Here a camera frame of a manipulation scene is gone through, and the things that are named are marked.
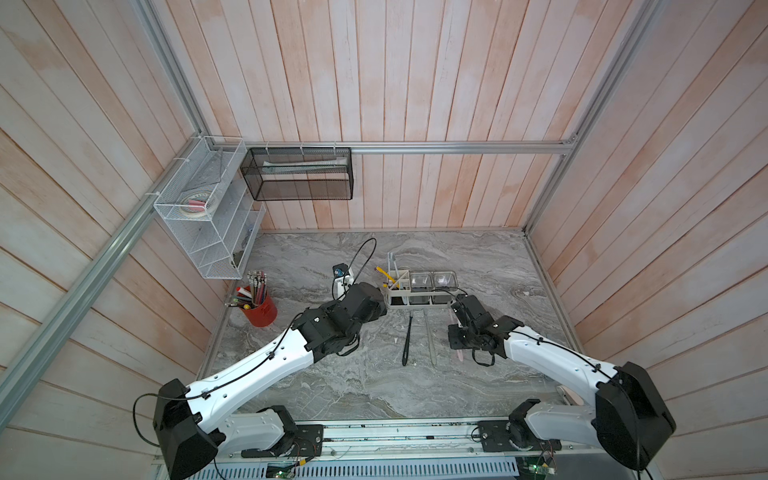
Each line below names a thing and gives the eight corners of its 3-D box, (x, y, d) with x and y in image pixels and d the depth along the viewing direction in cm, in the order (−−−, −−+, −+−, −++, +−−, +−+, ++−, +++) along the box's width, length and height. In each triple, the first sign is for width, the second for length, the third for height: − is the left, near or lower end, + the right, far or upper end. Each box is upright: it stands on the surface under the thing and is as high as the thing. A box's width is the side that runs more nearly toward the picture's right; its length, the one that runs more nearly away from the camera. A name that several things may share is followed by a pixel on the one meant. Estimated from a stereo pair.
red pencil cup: (251, 327, 95) (240, 312, 87) (256, 311, 99) (246, 295, 91) (275, 327, 95) (266, 312, 87) (279, 311, 99) (271, 295, 91)
